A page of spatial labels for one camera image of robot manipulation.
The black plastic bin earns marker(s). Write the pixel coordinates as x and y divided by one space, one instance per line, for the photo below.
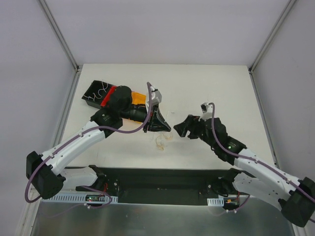
96 93

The white cable duct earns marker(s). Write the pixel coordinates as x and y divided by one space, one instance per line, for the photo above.
81 198
215 202

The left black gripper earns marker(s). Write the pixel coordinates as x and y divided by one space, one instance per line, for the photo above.
151 118

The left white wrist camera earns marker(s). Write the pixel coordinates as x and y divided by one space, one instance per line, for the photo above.
156 97

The aluminium frame post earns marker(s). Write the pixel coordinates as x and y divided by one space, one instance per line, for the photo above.
272 34
58 33

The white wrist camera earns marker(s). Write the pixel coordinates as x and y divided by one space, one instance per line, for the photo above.
156 97
207 110

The left aluminium frame post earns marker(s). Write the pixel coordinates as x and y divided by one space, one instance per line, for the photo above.
58 33

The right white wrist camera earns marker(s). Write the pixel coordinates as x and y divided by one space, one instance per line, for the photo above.
207 110

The red plastic bin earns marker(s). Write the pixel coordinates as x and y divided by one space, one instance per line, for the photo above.
107 96

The yellow plastic bin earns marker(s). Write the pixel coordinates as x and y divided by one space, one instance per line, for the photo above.
138 110

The right white cable duct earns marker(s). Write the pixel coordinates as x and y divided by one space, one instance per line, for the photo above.
215 202

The right aluminium frame post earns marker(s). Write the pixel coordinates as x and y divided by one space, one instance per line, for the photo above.
272 34

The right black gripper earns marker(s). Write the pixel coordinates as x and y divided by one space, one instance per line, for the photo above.
195 126

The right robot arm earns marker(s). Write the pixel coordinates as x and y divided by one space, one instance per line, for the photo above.
292 196

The left white cable duct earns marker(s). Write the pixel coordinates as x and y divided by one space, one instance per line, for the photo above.
81 198

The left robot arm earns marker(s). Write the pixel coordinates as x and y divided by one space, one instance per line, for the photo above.
47 171

